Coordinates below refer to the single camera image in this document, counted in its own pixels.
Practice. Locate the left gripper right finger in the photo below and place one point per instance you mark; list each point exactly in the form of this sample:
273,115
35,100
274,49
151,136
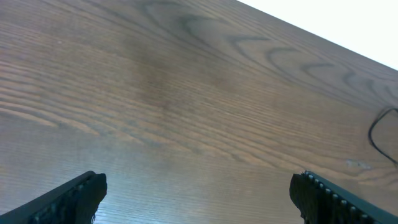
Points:
323,202

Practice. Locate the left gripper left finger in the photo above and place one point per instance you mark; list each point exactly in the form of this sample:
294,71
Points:
74,202

